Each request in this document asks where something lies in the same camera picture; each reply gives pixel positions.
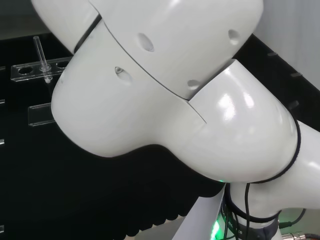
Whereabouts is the clear acrylic funnel stand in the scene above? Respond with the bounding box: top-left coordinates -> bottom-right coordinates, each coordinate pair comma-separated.
10,35 -> 75,127

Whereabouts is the black cloth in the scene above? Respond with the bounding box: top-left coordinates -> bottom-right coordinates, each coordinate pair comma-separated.
0,31 -> 320,240

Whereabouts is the black cable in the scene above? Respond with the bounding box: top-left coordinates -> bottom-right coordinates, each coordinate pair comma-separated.
278,208 -> 308,228
223,181 -> 280,240

